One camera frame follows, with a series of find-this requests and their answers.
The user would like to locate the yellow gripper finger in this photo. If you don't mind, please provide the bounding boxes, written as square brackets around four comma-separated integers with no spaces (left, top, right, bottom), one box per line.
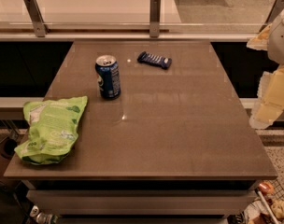
[249,65,284,130]
[247,25,271,51]

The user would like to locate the blue rxbar blueberry bar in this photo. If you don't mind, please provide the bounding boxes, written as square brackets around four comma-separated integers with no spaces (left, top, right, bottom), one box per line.
[137,51,172,69]

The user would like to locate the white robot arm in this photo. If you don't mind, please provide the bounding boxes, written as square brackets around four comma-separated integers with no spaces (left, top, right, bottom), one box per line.
[247,9,284,129]

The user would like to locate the blue soda can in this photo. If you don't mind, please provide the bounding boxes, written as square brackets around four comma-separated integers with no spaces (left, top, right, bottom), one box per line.
[95,55,121,99]

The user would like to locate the green chip bag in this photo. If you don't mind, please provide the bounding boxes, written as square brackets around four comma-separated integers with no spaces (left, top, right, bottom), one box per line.
[14,96,88,165]

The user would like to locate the cans under table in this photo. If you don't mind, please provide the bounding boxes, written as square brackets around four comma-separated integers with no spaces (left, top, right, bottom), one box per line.
[30,205,58,224]

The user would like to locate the right metal glass bracket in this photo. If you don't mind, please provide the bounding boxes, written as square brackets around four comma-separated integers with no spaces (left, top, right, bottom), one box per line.
[260,0,284,32]

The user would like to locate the metal glass bracket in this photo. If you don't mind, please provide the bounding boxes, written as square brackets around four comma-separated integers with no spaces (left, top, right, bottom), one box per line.
[149,0,161,37]
[260,0,284,32]
[23,0,49,37]

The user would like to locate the wire basket with snacks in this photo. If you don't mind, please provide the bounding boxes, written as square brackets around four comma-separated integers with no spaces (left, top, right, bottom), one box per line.
[236,180,284,224]

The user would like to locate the middle metal glass bracket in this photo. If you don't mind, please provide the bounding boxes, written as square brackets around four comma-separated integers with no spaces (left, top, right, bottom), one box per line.
[149,0,161,37]

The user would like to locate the left metal glass bracket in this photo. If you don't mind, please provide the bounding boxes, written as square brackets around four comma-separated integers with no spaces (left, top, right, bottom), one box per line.
[23,0,49,37]

